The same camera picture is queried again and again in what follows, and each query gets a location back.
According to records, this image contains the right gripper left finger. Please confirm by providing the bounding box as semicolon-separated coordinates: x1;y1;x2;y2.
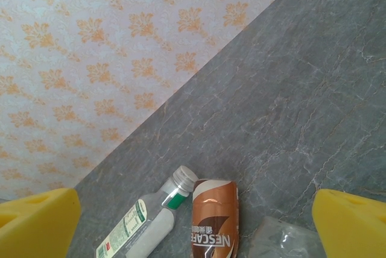
0;187;82;258

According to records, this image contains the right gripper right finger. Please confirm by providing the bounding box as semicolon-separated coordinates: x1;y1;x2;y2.
311;188;386;258

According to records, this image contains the clear crinkled bottle red label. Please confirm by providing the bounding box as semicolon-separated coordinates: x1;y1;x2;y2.
252;215;325;258

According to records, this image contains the white bottle green label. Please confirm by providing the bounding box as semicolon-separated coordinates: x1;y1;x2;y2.
95;165;199;258

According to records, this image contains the brown Nescafe coffee bottle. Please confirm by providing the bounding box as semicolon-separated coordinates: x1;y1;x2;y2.
190;178;241;258

